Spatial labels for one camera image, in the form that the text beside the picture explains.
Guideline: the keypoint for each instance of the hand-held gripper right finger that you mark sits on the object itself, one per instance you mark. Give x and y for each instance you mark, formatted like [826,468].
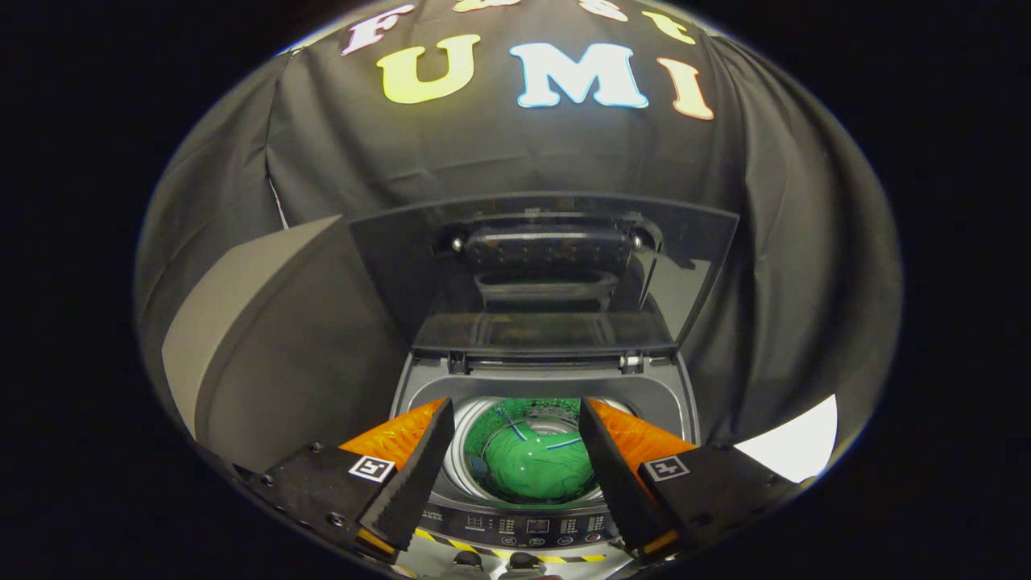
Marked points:
[616,475]

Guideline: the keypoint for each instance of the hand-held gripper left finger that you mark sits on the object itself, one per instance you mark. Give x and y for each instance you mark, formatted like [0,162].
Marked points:
[419,475]

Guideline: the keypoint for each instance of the green polo shirt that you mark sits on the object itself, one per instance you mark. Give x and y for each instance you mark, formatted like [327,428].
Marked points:
[532,471]

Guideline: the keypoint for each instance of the grey washing machine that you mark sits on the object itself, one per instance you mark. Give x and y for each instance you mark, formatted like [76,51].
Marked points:
[676,395]

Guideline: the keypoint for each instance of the yellow black hazard tape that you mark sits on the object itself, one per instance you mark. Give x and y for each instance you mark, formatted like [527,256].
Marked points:
[491,551]

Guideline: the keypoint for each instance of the grey cabinet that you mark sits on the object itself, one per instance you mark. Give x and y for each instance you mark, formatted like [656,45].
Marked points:
[306,354]

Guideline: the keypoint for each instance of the white board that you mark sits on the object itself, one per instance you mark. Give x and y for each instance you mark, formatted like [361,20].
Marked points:
[797,443]

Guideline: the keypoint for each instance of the black backdrop cloth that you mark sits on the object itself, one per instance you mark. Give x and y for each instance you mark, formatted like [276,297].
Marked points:
[765,242]

